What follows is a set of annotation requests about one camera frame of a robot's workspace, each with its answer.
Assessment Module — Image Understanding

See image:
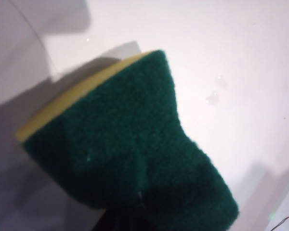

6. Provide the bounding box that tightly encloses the thin black cable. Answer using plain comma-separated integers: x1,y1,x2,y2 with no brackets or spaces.
271,210,289,229

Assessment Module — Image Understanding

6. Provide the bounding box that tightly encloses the green and yellow sponge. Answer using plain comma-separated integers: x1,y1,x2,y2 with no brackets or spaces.
15,49,240,231

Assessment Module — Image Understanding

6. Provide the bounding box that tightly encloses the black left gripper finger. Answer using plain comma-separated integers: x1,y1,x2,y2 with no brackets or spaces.
92,208,147,231

